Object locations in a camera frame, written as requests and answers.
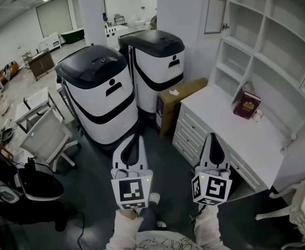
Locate white table with black frame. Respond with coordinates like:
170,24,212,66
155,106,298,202
14,86,62,134

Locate white shelf cabinet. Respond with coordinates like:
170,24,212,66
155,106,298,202
209,0,305,153

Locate person's left white shoe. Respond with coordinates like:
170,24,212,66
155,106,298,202
148,192,161,205

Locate brown cardboard box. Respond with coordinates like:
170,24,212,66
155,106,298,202
156,77,209,139

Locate dark red book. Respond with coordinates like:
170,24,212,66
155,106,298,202
232,90,262,120

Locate white sideboard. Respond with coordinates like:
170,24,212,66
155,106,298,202
38,32,62,52

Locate black round stool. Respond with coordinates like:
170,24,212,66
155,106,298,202
16,162,65,202

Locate brown sofa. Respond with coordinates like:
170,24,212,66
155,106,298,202
0,60,19,84

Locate white office chair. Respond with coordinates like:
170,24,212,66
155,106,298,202
19,107,82,173

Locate grey folding chair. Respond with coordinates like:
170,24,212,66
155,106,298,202
114,14,127,26

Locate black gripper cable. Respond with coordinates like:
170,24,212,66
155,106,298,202
190,204,207,223

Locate small metal rack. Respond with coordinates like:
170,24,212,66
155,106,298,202
21,50,33,69

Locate white cabinet glass door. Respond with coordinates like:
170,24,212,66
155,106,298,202
203,0,231,35

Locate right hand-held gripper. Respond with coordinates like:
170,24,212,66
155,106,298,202
191,132,234,206

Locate person's printed white shirt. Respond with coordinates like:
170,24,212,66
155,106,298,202
132,230,204,250

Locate white black service robot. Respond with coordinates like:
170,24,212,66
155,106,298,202
118,30,186,119
54,44,140,153

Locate person's left forearm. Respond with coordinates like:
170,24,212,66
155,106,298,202
106,208,145,250

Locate white toilet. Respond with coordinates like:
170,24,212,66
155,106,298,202
133,16,153,31

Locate person's right forearm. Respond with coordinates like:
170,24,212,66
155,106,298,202
193,204,233,250

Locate white desk with drawers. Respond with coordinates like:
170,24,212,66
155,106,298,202
172,83,286,192

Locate person's dark trousers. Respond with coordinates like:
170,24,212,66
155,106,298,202
138,206,168,233

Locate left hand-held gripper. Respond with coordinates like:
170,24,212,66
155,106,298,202
110,133,153,210

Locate white tub with black holes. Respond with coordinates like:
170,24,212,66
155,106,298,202
104,24,129,49

